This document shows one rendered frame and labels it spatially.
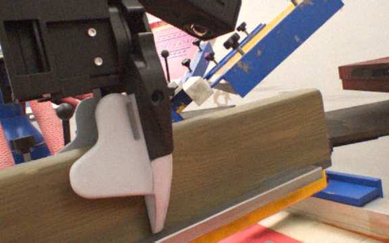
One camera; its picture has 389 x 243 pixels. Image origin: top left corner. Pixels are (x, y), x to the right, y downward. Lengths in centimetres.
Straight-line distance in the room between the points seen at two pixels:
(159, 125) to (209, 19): 9
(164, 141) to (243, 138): 9
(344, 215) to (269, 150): 21
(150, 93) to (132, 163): 5
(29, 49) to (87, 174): 7
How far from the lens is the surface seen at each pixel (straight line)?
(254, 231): 51
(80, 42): 21
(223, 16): 26
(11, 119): 116
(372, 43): 245
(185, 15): 26
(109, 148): 21
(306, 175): 31
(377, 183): 49
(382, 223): 46
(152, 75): 20
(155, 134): 21
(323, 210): 50
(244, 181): 28
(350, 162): 270
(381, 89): 122
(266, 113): 30
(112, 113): 21
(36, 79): 20
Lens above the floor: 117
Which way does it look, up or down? 8 degrees down
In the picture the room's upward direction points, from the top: 11 degrees counter-clockwise
